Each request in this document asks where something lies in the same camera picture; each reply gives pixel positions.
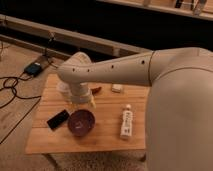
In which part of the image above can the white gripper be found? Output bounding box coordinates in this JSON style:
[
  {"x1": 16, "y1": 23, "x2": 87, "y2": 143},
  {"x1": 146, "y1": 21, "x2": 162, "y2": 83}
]
[{"x1": 69, "y1": 83, "x2": 96, "y2": 108}]

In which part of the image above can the white sponge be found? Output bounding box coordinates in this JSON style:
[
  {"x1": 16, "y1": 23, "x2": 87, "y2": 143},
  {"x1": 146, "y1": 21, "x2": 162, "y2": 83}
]
[{"x1": 111, "y1": 84, "x2": 123, "y2": 93}]

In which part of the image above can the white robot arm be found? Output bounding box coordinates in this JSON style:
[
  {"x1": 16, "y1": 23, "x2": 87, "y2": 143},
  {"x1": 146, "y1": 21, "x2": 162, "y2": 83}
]
[{"x1": 58, "y1": 47, "x2": 213, "y2": 171}]

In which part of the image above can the purple bowl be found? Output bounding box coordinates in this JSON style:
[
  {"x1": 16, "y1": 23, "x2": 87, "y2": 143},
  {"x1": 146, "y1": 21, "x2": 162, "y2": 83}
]
[{"x1": 68, "y1": 109, "x2": 95, "y2": 137}]

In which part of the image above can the black rectangular phone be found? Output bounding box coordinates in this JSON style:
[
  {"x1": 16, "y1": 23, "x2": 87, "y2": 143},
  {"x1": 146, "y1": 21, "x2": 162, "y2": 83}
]
[{"x1": 47, "y1": 110, "x2": 69, "y2": 130}]

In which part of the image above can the wooden table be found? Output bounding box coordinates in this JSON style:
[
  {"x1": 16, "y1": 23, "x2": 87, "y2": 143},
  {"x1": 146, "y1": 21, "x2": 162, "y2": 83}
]
[{"x1": 25, "y1": 74, "x2": 149, "y2": 154}]

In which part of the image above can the blue power adapter box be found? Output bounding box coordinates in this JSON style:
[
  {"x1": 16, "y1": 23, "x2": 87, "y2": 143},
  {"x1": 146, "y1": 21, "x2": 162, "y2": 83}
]
[{"x1": 24, "y1": 63, "x2": 43, "y2": 77}]

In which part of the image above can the white tube bottle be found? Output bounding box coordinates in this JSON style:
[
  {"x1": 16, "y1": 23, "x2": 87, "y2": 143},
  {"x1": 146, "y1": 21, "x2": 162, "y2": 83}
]
[{"x1": 120, "y1": 104, "x2": 133, "y2": 139}]

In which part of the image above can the black floor cable left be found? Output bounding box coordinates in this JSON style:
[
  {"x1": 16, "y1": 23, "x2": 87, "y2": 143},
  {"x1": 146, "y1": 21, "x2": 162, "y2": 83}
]
[{"x1": 0, "y1": 75, "x2": 42, "y2": 145}]

